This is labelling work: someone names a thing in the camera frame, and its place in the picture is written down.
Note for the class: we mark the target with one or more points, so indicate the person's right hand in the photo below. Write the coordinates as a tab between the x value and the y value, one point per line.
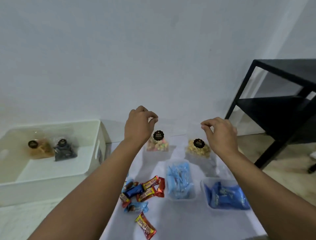
222	138

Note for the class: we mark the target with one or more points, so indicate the person's left hand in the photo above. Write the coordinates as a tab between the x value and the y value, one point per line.
137	128

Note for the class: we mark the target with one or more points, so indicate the person's right thumb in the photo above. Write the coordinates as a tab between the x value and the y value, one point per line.
206	133

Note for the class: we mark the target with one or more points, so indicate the person's left thumb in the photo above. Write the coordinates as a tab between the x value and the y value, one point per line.
153	120

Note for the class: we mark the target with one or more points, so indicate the person's right forearm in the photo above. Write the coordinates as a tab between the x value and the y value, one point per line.
266	197

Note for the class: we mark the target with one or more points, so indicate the person's left forearm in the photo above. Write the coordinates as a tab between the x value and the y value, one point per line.
93	192

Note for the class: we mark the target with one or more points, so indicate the clear bag of yellow snacks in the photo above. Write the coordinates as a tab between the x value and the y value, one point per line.
197	149

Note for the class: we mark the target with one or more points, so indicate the clear bag of colourful snacks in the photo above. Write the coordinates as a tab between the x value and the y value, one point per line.
158	144

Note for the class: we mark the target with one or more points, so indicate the clear plastic container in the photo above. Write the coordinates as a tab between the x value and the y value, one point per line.
206	183
170	195

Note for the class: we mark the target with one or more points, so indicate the pile of light blue packets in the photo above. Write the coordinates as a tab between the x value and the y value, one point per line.
179	180

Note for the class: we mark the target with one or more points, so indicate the red yellow candy bar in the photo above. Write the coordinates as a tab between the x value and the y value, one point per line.
161	186
150	182
145	194
125	199
145	226

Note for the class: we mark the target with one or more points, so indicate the pile of dark blue packets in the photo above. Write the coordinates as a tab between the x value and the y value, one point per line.
226	196

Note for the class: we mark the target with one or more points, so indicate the light blue candy packet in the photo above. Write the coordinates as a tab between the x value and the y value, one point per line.
137	207
128	185

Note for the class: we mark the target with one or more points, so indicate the dark blue candy bar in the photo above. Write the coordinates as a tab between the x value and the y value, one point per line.
134	190

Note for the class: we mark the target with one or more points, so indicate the black metal shelf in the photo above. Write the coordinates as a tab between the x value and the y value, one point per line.
281	111

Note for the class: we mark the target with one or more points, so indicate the white plastic storage bin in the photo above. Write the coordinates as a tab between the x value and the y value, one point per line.
81	153

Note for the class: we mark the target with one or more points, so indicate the clear bag of dark snacks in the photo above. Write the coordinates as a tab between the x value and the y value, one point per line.
64	151

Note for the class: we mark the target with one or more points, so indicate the clear bag of brown snacks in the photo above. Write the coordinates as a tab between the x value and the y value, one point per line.
42	148

